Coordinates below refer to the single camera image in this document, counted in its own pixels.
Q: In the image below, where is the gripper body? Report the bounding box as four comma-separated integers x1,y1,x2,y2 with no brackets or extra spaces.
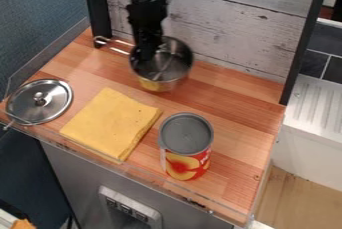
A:
126,27,166,63

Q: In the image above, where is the silver pot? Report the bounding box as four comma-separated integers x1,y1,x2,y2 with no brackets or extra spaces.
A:
92,35,196,93

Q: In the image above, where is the yellow cloth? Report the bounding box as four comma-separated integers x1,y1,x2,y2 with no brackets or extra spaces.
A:
58,87,165,163

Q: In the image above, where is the red can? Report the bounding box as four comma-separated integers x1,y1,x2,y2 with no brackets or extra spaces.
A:
157,112,216,182

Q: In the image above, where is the silver lid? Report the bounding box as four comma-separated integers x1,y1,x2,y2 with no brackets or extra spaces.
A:
4,78,75,127

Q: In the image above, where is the white furniture unit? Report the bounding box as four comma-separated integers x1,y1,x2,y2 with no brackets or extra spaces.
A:
271,73,342,193

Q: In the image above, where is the black frame post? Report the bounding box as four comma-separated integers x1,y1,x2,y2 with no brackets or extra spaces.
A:
277,0,336,107
82,0,114,40

